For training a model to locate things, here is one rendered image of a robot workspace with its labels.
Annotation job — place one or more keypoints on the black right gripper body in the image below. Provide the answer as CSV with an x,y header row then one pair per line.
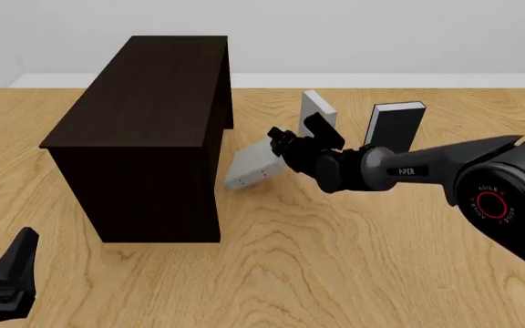
x,y
292,153

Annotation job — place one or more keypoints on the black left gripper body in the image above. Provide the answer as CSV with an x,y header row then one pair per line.
x,y
3,305

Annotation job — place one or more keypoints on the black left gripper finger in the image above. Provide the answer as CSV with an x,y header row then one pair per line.
x,y
14,263

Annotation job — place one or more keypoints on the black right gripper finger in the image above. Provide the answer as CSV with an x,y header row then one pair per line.
x,y
277,135

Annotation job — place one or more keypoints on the light grey book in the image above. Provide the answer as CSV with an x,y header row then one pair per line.
x,y
251,167

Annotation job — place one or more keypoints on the grey and black right robot arm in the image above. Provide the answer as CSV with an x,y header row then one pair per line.
x,y
426,167

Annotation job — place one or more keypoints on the black book with white pages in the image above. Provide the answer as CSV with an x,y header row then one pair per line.
x,y
395,130

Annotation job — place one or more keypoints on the dark brown wooden cabinet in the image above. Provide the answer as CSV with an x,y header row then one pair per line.
x,y
144,112

